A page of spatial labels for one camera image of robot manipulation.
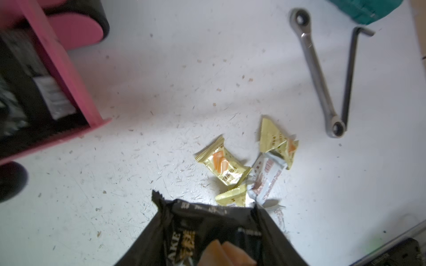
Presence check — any yellow cookie packet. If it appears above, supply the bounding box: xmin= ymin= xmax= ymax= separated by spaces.
xmin=260 ymin=117 xmax=299 ymax=170
xmin=195 ymin=136 xmax=251 ymax=187
xmin=215 ymin=184 xmax=247 ymax=207

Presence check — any black cookie packet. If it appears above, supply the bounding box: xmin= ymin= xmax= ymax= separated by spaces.
xmin=117 ymin=191 xmax=306 ymax=266

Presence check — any pink bottom drawer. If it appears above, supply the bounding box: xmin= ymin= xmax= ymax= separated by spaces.
xmin=0 ymin=0 xmax=112 ymax=203

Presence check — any yellow cookie packet top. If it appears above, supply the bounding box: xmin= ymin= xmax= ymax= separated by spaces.
xmin=195 ymin=136 xmax=251 ymax=187

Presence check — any white cookie packet right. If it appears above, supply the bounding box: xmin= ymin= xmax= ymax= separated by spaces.
xmin=247 ymin=153 xmax=287 ymax=205

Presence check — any silver ratchet wrench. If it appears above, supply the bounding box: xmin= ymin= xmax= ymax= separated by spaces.
xmin=290 ymin=8 xmax=346 ymax=139

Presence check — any black hex key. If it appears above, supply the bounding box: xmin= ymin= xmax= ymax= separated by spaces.
xmin=342 ymin=27 xmax=376 ymax=128

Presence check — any green plastic tool case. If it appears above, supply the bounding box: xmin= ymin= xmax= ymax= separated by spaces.
xmin=329 ymin=0 xmax=403 ymax=25

